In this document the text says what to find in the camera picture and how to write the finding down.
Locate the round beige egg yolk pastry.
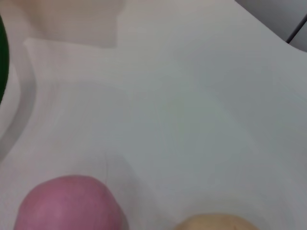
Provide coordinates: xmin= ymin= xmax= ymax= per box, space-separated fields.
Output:
xmin=171 ymin=213 xmax=261 ymax=230

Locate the pink toy peach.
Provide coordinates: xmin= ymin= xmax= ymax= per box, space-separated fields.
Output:
xmin=14 ymin=174 xmax=130 ymax=230

